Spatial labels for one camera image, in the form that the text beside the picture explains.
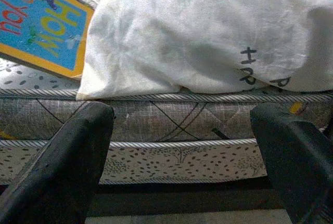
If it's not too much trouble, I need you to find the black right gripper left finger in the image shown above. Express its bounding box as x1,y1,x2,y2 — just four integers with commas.
0,101,116,224

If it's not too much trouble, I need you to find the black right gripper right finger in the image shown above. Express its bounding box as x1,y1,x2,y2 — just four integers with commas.
249,101,333,224

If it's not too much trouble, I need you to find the blue yellow-bordered book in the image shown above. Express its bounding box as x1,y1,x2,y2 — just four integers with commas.
0,0,95,83

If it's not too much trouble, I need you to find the white lettered pillow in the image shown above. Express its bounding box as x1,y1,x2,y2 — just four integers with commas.
76,0,333,102

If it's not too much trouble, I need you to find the grey quilted mattress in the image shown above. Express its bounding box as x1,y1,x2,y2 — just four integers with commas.
0,0,333,186

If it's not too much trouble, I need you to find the dark bed base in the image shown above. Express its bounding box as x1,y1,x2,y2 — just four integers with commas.
0,177,295,213

